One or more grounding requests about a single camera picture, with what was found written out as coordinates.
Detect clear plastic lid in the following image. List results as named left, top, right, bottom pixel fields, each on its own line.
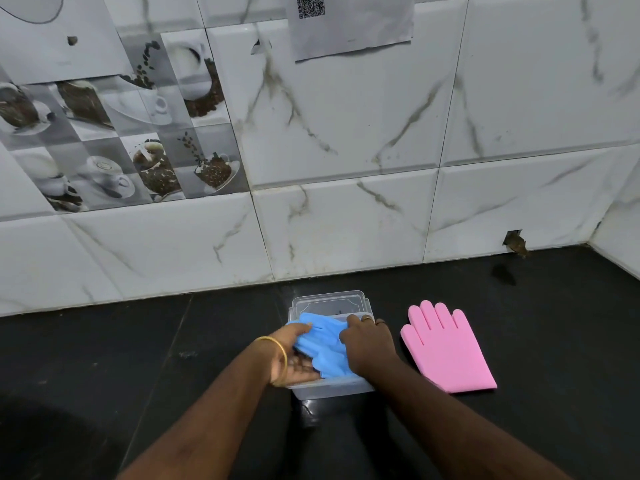
left=288, top=289, right=375, bottom=323

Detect transparent plastic box red latches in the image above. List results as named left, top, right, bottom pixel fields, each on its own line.
left=287, top=307, right=376, bottom=401

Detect pink rubber glove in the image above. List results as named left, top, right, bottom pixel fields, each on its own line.
left=399, top=300, right=499, bottom=395

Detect person's right forearm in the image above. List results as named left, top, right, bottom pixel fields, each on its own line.
left=369, top=357, right=571, bottom=480

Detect person's right hand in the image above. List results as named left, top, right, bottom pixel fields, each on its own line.
left=339, top=314, right=401, bottom=381

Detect person's left hand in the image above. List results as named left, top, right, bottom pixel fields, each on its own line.
left=272, top=323, right=321, bottom=388

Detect person's left forearm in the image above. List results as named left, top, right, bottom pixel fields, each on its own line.
left=115, top=342, right=283, bottom=480

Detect grey paper sheet round print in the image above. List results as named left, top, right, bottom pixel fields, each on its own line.
left=0, top=0, right=133, bottom=85

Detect gold bangle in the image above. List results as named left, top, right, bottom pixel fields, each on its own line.
left=252, top=336, right=289, bottom=388

